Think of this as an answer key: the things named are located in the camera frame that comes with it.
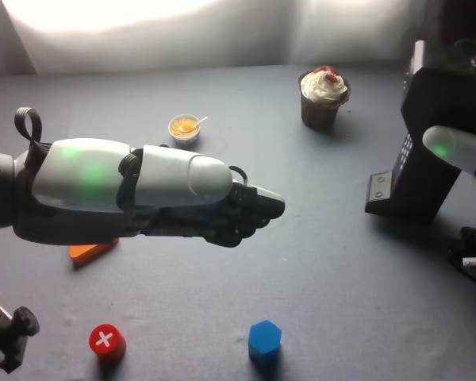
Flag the red cylinder block white cross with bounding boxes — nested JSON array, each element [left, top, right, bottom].
[[88, 322, 128, 360]]

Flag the grey table cloth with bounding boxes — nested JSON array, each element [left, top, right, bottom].
[[0, 62, 476, 381]]

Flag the white backdrop curtain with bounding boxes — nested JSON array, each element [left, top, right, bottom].
[[0, 0, 441, 79]]

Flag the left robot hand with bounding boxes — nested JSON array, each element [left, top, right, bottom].
[[13, 137, 286, 248]]

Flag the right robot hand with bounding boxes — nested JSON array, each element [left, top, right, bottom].
[[421, 125, 476, 179]]

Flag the blue hexagonal block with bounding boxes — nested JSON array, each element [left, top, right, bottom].
[[248, 319, 283, 363]]

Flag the orange triangular block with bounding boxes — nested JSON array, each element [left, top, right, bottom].
[[68, 237, 121, 269]]

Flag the toy cupcake white cream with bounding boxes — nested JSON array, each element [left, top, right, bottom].
[[298, 64, 352, 132]]

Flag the small bowl yellow food spoon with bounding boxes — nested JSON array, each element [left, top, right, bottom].
[[167, 114, 209, 146]]

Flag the black table clamp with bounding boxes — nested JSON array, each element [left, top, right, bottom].
[[447, 225, 476, 287], [0, 291, 41, 375]]

